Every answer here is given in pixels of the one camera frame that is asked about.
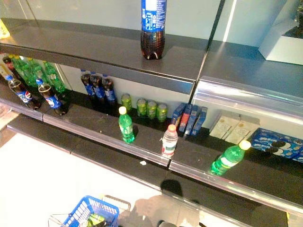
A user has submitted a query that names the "blue plastic shopping basket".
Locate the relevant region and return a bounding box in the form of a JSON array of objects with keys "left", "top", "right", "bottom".
[{"left": 48, "top": 195, "right": 131, "bottom": 227}]

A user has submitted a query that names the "green soda can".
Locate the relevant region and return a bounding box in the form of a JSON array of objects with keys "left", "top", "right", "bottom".
[
  {"left": 87, "top": 214, "right": 100, "bottom": 227},
  {"left": 146, "top": 100, "right": 158, "bottom": 119},
  {"left": 136, "top": 98, "right": 148, "bottom": 117},
  {"left": 96, "top": 212, "right": 107, "bottom": 225},
  {"left": 157, "top": 103, "right": 168, "bottom": 123},
  {"left": 121, "top": 94, "right": 133, "bottom": 112}
]

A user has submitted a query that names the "clear water bottle red cap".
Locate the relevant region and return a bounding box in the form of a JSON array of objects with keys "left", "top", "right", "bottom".
[{"left": 161, "top": 124, "right": 178, "bottom": 158}]

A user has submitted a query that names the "black base shelf board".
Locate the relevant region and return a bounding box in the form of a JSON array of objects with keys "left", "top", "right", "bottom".
[{"left": 7, "top": 114, "right": 303, "bottom": 227}]

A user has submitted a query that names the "white flat box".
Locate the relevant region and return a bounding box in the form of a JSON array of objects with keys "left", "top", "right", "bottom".
[
  {"left": 224, "top": 120, "right": 261, "bottom": 145},
  {"left": 209, "top": 115, "right": 240, "bottom": 140}
]

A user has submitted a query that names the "dark grey high shelf board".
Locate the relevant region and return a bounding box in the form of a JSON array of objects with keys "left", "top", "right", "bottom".
[{"left": 0, "top": 17, "right": 303, "bottom": 123}]

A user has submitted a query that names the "large Pepsi bottle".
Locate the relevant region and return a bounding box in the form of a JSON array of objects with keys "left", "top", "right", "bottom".
[{"left": 140, "top": 0, "right": 168, "bottom": 61}]

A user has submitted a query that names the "Pepsi bottle globe logo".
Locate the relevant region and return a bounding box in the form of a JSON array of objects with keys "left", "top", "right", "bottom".
[{"left": 35, "top": 79, "right": 69, "bottom": 116}]

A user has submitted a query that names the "blue Oreo cookie box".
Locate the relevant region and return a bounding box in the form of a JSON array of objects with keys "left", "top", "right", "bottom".
[
  {"left": 293, "top": 139, "right": 303, "bottom": 163},
  {"left": 250, "top": 127, "right": 303, "bottom": 159}
]

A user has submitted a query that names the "Pepsi bottle cartoon label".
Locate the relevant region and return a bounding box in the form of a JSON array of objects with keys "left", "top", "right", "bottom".
[{"left": 5, "top": 75, "right": 41, "bottom": 111}]

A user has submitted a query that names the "white display box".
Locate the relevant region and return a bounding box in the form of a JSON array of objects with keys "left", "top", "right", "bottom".
[{"left": 258, "top": 0, "right": 303, "bottom": 66}]

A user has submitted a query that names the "Coca-Cola bottle red cap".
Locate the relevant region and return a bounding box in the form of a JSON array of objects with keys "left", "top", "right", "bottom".
[{"left": 1, "top": 55, "right": 15, "bottom": 80}]

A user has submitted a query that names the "black shelf board clear rail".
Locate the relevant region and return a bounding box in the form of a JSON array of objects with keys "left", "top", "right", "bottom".
[{"left": 0, "top": 78, "right": 303, "bottom": 213}]

